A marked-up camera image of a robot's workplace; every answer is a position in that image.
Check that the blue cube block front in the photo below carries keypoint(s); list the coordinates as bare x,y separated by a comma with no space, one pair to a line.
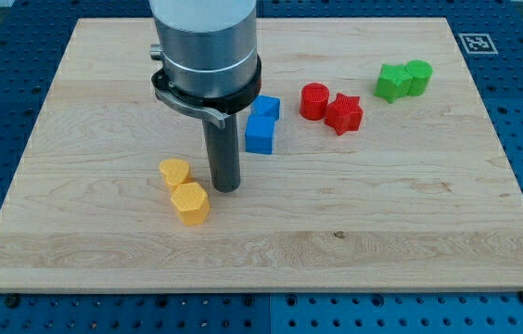
259,134

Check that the yellow heart block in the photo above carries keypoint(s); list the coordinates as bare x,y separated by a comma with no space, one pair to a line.
175,172

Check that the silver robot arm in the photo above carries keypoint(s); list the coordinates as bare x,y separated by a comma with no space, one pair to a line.
208,50

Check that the yellow hexagon block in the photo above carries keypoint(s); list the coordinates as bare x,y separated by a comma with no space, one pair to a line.
191,203

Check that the light wooden board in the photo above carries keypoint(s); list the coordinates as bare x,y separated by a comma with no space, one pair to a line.
420,199

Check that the green star block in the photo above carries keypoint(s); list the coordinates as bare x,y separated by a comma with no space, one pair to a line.
393,82

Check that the blue cube block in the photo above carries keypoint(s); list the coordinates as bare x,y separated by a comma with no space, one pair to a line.
266,106
259,134

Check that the red cylinder block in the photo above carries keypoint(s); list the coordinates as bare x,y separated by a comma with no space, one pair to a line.
313,101

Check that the green cylinder block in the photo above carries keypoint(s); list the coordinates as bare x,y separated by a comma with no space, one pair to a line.
421,72

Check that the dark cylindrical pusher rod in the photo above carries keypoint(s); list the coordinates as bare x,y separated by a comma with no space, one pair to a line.
223,154

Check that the blue cube block rear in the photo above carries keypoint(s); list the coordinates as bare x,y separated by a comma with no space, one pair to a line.
266,106

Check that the white fiducial marker tag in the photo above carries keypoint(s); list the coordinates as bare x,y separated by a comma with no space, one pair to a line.
478,44

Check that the red star block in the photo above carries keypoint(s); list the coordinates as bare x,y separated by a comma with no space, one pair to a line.
344,114

